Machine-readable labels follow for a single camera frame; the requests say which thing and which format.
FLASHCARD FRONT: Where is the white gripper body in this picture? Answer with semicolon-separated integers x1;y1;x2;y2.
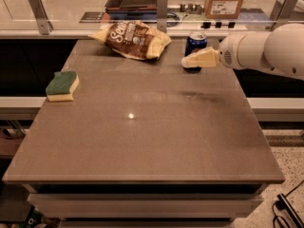
218;32;246;69

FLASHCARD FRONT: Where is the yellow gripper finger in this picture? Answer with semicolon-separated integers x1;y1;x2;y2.
181;47;219;68

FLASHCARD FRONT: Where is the blue pepsi can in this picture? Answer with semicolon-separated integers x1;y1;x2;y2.
184;31;208;74

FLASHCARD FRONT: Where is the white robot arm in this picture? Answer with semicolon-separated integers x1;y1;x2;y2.
181;24;304;80

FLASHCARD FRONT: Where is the green and yellow sponge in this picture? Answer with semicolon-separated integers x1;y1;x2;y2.
46;71;79;102

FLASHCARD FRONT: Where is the cardboard box with label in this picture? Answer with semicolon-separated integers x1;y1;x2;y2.
204;0;243;19

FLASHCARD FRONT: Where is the brown chip bag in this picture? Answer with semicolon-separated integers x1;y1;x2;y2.
90;21;171;60

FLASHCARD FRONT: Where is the black power strip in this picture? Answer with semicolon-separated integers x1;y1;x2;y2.
273;194;304;228

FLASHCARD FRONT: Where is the middle metal bracket post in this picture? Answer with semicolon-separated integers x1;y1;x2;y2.
157;0;168;32

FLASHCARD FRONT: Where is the metal bracket post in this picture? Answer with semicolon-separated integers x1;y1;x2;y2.
270;0;298;30
28;0;53;35
157;0;168;32

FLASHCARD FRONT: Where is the right metal bracket post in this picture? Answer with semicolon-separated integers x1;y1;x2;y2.
270;0;298;30

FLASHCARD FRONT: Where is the left metal bracket post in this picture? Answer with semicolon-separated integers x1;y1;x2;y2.
28;0;53;35

